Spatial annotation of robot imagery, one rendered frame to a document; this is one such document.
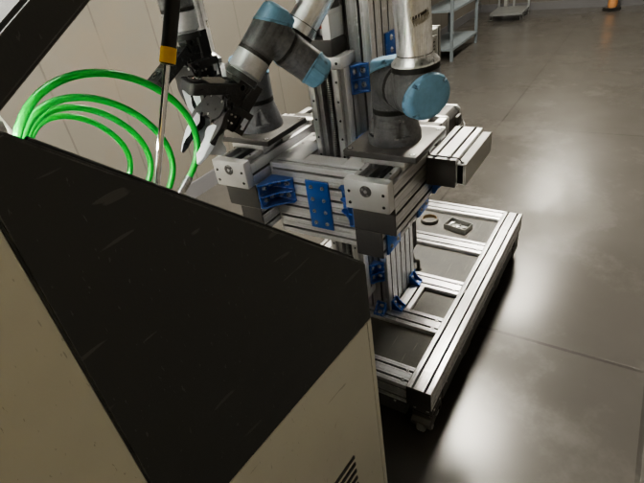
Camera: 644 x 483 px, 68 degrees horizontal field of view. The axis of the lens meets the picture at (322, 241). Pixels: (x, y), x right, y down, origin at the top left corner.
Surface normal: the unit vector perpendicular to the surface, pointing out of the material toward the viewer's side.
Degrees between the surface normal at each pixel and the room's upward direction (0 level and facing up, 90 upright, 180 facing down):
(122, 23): 90
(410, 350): 0
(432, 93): 98
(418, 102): 97
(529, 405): 0
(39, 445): 90
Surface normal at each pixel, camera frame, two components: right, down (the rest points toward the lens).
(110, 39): 0.84, 0.19
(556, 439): -0.13, -0.83
